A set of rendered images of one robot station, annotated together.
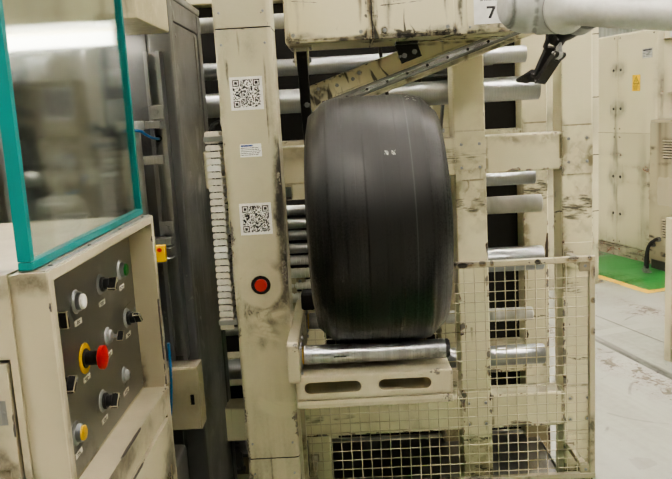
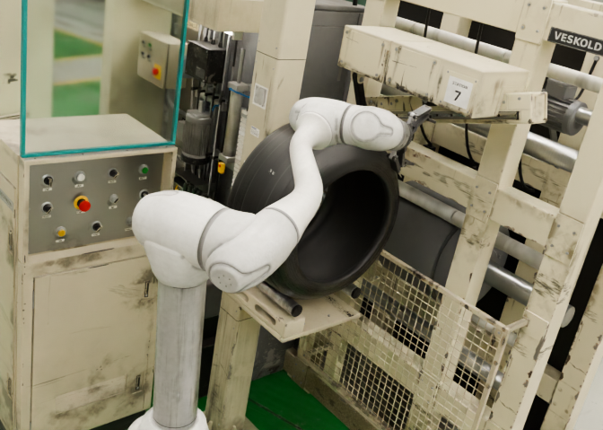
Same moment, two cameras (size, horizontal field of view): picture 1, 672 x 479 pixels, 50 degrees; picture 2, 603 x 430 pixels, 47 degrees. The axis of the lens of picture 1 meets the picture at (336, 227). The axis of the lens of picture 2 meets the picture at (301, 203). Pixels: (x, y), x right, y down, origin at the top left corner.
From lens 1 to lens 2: 179 cm
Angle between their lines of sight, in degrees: 46
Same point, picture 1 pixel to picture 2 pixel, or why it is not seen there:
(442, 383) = (279, 329)
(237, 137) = (251, 120)
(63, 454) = (21, 234)
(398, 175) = (265, 188)
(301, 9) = (350, 45)
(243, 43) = (265, 65)
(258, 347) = not seen: hidden behind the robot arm
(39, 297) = (21, 170)
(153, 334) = not seen: hidden behind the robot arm
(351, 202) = (240, 190)
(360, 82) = (395, 108)
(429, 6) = (420, 74)
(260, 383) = not seen: hidden behind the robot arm
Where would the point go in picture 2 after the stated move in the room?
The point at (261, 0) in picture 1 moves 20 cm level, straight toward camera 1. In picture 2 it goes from (277, 41) to (231, 41)
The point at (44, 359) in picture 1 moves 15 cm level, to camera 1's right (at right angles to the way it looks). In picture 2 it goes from (21, 194) to (39, 213)
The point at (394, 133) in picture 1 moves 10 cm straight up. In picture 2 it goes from (284, 161) to (290, 130)
